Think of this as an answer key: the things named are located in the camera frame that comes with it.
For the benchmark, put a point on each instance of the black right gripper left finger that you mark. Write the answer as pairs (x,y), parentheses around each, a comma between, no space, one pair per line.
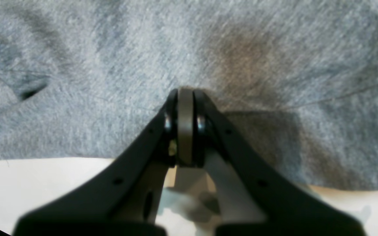
(123,199)

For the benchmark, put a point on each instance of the grey t-shirt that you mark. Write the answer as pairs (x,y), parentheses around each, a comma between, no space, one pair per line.
(298,78)

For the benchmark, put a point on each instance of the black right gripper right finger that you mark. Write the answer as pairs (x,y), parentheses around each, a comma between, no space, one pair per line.
(255,199)

